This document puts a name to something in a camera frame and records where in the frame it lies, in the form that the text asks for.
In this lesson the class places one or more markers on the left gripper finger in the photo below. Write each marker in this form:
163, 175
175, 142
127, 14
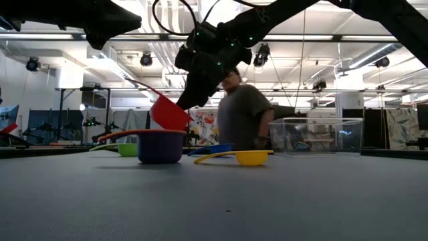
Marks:
98, 41
113, 20

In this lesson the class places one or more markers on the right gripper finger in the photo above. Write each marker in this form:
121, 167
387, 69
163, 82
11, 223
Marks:
221, 80
197, 92

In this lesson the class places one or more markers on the red measuring cup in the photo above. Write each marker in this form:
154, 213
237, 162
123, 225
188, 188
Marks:
168, 115

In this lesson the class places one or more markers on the blue measuring cup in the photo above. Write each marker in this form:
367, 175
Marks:
217, 148

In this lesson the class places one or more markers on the large purple measuring cup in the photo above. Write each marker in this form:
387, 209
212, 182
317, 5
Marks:
158, 149

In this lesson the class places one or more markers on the orange measuring cup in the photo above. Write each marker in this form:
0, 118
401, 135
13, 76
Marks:
133, 133

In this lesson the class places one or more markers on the yellow measuring cup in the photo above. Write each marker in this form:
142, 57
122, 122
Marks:
250, 158

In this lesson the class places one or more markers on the green measuring cup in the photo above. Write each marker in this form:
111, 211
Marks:
128, 149

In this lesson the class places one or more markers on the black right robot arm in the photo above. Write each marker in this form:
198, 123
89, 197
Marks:
284, 8

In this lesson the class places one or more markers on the background black robot arm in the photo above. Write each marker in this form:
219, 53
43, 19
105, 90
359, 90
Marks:
107, 129

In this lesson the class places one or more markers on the clear plastic basket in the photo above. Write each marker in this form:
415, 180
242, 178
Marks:
316, 137

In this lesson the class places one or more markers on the floral print panel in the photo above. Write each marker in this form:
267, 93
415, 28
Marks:
204, 127

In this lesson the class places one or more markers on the person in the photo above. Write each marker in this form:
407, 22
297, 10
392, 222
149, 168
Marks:
244, 114

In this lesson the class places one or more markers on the black ceiling spotlight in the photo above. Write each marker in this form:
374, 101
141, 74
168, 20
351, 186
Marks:
382, 62
319, 85
32, 64
262, 55
146, 59

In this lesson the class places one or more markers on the grey cloth cover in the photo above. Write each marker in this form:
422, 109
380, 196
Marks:
130, 124

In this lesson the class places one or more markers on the marble print partition panel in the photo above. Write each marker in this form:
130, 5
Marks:
403, 129

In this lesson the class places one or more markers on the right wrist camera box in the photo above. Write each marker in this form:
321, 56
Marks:
204, 35

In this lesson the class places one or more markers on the black metal frame rig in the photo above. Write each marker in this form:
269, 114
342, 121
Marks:
61, 110

